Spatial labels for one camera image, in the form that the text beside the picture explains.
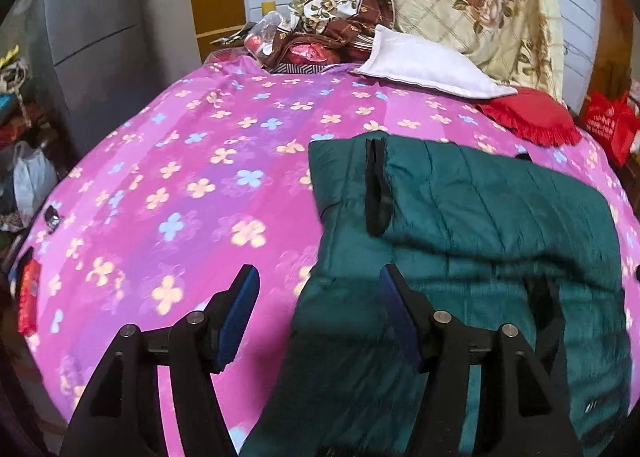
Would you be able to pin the white pillow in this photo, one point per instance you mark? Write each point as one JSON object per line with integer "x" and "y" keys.
{"x": 425, "y": 67}

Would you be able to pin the red shiny packet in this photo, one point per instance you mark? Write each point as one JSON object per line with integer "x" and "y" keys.
{"x": 305, "y": 54}

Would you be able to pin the green puffer jacket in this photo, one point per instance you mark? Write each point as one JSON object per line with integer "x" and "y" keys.
{"x": 465, "y": 217}

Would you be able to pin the white plastic bag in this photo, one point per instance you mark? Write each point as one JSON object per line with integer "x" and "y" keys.
{"x": 32, "y": 177}

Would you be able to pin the red shopping bag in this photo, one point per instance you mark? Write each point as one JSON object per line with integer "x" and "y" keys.
{"x": 612, "y": 124}

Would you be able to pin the grey wardrobe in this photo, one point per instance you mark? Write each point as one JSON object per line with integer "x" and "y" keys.
{"x": 85, "y": 32}

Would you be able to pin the small black device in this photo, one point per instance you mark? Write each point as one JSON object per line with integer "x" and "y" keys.
{"x": 52, "y": 218}

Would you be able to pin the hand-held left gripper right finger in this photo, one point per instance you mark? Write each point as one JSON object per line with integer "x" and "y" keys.
{"x": 400, "y": 319}

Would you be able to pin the brown floral cloth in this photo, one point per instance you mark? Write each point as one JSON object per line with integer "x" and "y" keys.
{"x": 340, "y": 24}

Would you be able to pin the dark wooden door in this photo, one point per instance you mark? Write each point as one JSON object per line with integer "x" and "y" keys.
{"x": 607, "y": 37}

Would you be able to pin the pink floral bed cover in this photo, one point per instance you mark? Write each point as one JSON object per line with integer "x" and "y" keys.
{"x": 175, "y": 197}

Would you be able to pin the red fringed cushion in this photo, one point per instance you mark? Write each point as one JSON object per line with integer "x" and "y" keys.
{"x": 532, "y": 117}

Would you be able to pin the clear plastic bag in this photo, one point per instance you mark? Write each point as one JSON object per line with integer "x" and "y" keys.
{"x": 265, "y": 32}

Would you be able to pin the red flat box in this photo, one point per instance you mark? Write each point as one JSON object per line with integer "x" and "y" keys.
{"x": 30, "y": 297}

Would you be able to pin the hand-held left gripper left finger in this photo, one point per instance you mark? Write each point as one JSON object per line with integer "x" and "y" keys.
{"x": 237, "y": 319}

